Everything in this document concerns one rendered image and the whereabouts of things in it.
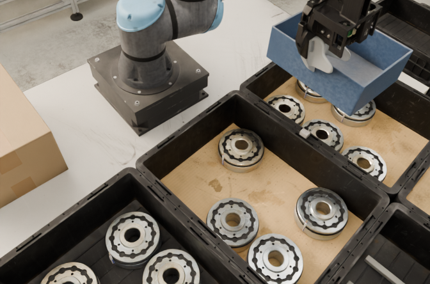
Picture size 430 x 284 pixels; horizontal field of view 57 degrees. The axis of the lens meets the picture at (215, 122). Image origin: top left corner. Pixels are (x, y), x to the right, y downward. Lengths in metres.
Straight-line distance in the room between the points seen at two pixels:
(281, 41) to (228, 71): 0.57
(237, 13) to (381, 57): 0.83
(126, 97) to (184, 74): 0.18
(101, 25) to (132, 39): 1.71
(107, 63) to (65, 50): 1.40
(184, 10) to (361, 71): 0.45
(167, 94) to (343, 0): 0.62
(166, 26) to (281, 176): 0.45
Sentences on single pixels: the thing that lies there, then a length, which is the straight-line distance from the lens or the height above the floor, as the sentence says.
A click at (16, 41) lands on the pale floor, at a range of 2.74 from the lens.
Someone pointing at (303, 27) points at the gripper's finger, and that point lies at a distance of 0.61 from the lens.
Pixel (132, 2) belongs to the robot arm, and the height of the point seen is 1.03.
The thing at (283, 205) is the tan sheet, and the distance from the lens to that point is 0.86.
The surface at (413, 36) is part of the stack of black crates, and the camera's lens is 2.02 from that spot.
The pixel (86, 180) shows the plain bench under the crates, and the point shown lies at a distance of 1.07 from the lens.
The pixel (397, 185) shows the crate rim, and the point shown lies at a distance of 0.84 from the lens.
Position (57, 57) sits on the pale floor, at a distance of 2.54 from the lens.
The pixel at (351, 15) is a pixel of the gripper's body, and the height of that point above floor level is 1.27.
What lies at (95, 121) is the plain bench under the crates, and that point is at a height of 0.70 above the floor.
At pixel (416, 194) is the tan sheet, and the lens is 0.98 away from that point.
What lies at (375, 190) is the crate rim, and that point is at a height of 0.93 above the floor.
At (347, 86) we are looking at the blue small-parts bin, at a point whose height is 1.13.
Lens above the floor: 1.58
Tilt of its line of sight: 50 degrees down
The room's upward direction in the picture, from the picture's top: 3 degrees clockwise
